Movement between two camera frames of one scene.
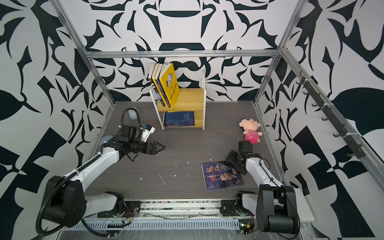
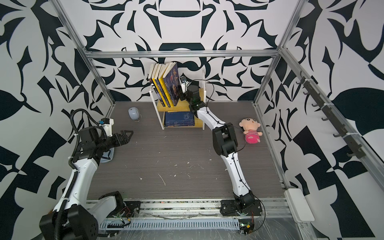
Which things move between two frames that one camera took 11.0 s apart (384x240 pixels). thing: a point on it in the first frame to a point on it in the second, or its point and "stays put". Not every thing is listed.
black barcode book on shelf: x=154 y=86 stays put
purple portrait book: x=221 y=175 to x=171 y=79
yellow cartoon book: x=166 y=81 to x=155 y=83
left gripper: x=154 y=151 to x=124 y=139
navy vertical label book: x=179 y=118 stays put
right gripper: x=232 y=157 to x=182 y=96
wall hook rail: x=330 y=114 stays put
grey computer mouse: x=135 y=116 stays put
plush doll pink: x=250 y=126 stays put
